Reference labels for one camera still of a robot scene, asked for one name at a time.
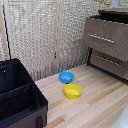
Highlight beige woven folding screen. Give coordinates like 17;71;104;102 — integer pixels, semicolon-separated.
0;0;114;83

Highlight brown fabric-front drawer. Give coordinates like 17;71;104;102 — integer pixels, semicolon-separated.
89;48;128;81
82;13;128;63

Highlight yellow bowl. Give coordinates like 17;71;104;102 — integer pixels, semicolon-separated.
63;83;83;100

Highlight dark-framed drawer cabinet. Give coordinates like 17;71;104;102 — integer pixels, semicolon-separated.
86;8;128;84

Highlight silver bar drawer handle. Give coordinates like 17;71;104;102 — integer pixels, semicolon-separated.
96;54;123;67
88;32;116;44

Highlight black fabric storage bin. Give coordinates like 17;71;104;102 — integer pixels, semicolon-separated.
0;58;50;128

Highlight blue bowl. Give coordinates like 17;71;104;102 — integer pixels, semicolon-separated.
58;71;75;85

